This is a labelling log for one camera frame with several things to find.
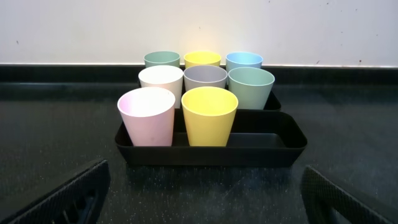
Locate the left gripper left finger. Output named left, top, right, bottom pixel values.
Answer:
left=0, top=159, right=111, bottom=224

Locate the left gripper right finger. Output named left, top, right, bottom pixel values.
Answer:
left=300, top=165, right=398, bottom=224

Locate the black tray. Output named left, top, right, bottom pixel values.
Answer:
left=137, top=80, right=282, bottom=112
left=114, top=108, right=308, bottom=167

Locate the pink cup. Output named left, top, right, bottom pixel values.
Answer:
left=117, top=86, right=177, bottom=147

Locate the light green cup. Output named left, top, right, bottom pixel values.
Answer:
left=228, top=67, right=276, bottom=110

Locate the yellow cup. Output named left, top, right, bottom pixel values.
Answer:
left=183, top=50, right=222, bottom=69
left=180, top=86, right=239, bottom=147

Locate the white cup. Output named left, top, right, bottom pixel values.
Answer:
left=137, top=65, right=185, bottom=109

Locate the blue cup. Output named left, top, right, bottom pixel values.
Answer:
left=225, top=51, right=264, bottom=73

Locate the grey cup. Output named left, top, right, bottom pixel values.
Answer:
left=183, top=64, right=229, bottom=92

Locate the dark green cup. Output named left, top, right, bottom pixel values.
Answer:
left=143, top=50, right=181, bottom=68

